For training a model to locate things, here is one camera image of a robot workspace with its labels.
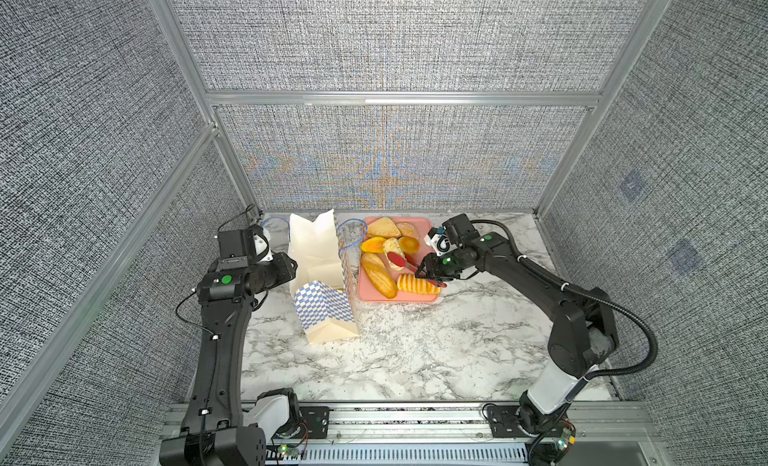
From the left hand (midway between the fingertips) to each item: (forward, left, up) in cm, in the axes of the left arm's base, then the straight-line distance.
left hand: (291, 264), depth 75 cm
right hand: (+3, -34, -10) cm, 36 cm away
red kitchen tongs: (+10, -29, -13) cm, 33 cm away
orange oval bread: (+22, -21, -21) cm, 37 cm away
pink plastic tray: (+5, -18, -23) cm, 30 cm away
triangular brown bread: (+29, -25, -19) cm, 42 cm away
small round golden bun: (+19, -33, -17) cm, 42 cm away
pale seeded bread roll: (+16, -27, -14) cm, 34 cm away
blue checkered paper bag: (+10, -2, -22) cm, 24 cm away
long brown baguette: (+9, -23, -20) cm, 31 cm away
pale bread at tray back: (+28, -34, -20) cm, 48 cm away
